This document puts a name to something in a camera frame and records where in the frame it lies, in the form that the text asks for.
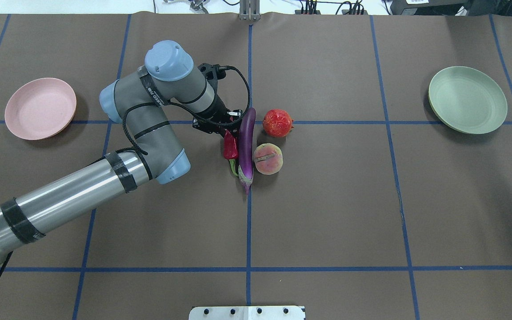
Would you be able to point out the purple eggplant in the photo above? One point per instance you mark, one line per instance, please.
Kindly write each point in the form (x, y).
(245, 140)

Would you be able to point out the aluminium frame post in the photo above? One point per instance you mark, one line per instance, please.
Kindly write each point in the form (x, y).
(249, 10)

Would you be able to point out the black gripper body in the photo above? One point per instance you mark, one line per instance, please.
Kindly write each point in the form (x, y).
(217, 108)

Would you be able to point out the pink plate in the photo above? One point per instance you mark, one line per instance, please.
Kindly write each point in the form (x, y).
(40, 109)

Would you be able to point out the white mounting plate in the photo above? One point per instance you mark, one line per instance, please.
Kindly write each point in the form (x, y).
(272, 312)

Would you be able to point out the red pomegranate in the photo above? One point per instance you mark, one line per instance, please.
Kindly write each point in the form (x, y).
(277, 123)

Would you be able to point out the red chili pepper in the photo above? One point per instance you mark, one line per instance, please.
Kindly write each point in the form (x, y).
(230, 151)

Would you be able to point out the yellow pink peach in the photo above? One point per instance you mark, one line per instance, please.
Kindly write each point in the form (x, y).
(268, 159)

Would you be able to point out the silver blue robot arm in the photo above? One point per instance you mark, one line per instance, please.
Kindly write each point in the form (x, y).
(168, 77)

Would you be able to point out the green plate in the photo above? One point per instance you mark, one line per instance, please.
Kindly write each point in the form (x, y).
(467, 100)

